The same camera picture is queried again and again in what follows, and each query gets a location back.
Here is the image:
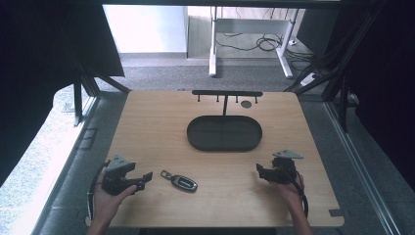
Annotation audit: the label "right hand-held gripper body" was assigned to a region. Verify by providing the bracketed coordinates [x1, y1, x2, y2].
[269, 149, 304, 186]

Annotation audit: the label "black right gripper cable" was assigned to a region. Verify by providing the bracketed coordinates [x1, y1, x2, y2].
[283, 165, 309, 219]

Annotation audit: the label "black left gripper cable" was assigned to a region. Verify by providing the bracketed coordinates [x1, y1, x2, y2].
[86, 159, 112, 221]

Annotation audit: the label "black key rack with tray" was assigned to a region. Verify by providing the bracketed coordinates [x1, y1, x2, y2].
[186, 89, 264, 153]

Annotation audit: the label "person's right hand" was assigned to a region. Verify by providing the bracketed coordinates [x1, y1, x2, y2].
[269, 172, 305, 211]

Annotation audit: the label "white metal desk frame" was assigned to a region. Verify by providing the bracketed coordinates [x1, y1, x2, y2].
[208, 5, 300, 79]

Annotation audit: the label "black curtain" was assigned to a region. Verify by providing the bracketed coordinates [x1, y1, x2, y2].
[324, 0, 415, 192]
[0, 0, 125, 188]

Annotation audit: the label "black floor cables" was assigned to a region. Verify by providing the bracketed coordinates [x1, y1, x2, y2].
[215, 7, 327, 73]

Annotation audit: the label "white power strip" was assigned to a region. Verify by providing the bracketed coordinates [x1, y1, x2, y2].
[300, 71, 320, 87]

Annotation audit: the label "person's left hand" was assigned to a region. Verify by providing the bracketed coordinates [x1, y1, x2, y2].
[92, 181, 138, 227]

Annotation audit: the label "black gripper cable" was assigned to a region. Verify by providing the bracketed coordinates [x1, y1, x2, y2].
[86, 159, 112, 221]
[283, 165, 309, 219]

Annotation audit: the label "black car key fob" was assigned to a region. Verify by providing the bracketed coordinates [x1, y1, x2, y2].
[160, 169, 199, 193]

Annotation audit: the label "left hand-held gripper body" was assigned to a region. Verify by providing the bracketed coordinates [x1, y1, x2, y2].
[101, 154, 137, 197]

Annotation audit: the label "black metal stand frame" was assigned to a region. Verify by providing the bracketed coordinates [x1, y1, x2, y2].
[284, 0, 390, 133]
[67, 55, 133, 127]

